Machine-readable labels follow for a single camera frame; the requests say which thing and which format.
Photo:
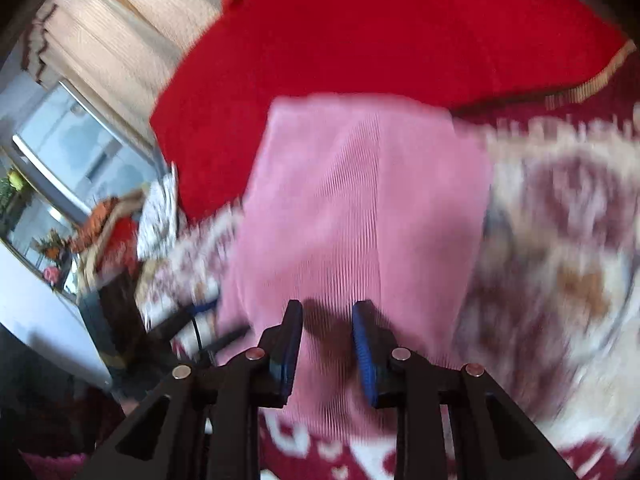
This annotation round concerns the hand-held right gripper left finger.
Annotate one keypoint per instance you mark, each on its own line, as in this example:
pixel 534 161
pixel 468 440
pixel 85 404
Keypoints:
pixel 291 355

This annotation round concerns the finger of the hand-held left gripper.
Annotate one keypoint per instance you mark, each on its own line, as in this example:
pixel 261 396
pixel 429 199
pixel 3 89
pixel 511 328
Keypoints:
pixel 234 335
pixel 204 305

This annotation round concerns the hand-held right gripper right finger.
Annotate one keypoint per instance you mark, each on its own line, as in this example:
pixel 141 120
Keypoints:
pixel 362 355

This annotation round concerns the pink ribbed zip sweater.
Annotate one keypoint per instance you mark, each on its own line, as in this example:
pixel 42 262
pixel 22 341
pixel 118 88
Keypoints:
pixel 350 220

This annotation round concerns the white patterned cloth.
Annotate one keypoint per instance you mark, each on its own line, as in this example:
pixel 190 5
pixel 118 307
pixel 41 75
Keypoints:
pixel 160 215

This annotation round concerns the basket with orange and red cloth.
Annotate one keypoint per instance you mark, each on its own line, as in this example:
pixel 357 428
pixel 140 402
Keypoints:
pixel 110 232

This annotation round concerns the glass window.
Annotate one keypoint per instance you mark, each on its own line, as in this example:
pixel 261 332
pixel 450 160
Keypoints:
pixel 75 160

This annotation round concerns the floral plush blanket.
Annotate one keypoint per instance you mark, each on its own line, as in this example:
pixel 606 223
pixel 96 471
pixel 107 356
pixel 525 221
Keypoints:
pixel 560 260

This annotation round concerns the beige textured cloth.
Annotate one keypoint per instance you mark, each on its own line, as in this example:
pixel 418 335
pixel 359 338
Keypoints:
pixel 120 20

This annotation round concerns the red blanket with gold fringe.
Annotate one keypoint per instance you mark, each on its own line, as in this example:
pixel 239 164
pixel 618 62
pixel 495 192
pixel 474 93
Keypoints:
pixel 380 35

